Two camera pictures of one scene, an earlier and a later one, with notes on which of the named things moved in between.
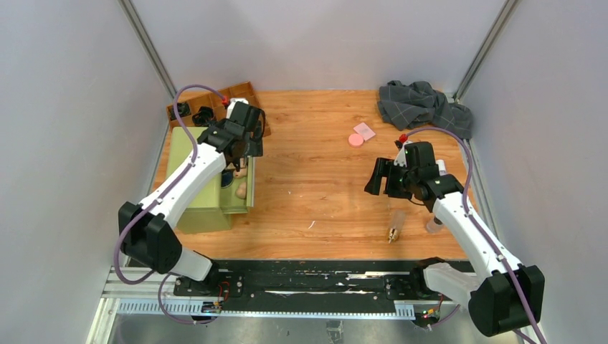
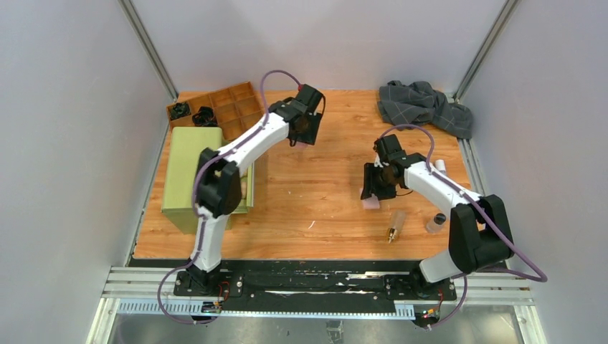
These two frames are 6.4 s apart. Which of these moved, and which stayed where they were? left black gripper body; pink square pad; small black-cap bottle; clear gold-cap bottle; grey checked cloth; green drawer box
Moved: pink square pad; left black gripper body
Stayed: small black-cap bottle; grey checked cloth; clear gold-cap bottle; green drawer box
